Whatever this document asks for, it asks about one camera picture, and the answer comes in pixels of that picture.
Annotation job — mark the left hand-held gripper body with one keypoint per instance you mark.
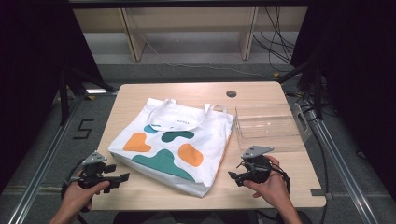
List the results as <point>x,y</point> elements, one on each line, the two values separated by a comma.
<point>93,174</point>

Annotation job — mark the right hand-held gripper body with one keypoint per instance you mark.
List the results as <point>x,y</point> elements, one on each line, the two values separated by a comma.
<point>258,171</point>

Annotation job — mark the clear plastic bin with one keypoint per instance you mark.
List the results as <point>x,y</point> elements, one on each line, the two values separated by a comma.
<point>267,127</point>

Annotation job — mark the white tote bag coloured shapes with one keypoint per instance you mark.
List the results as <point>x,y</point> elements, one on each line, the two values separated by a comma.
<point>186,149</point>

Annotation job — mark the person's right hand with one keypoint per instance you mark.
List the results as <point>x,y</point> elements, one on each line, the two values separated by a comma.
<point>275,189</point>

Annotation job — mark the person's left hand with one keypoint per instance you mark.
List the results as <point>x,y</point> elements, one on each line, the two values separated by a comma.
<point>76,197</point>

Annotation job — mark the black metal stand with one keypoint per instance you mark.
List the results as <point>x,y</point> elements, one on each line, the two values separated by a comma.
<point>63,99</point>
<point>317,90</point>

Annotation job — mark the black curtain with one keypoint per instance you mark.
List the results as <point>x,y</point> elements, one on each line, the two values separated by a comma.
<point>358,77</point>
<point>34,77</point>

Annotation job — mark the light wooden desk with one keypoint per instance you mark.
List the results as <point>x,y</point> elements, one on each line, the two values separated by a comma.
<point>186,18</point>

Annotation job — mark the aluminium floor rail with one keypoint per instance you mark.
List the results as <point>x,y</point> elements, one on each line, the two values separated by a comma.
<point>342,168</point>
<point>43,168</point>

